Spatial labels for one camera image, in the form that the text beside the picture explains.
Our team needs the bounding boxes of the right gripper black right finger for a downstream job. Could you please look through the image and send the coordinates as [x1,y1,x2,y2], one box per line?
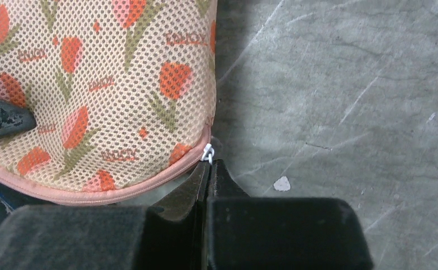
[206,160,374,269]

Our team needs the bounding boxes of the floral mesh laundry bag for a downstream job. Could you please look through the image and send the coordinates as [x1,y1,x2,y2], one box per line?
[0,1,217,205]

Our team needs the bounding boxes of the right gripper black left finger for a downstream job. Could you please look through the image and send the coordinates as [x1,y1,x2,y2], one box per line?
[0,162,210,269]

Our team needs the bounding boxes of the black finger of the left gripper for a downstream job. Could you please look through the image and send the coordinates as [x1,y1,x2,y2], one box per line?
[0,100,37,139]

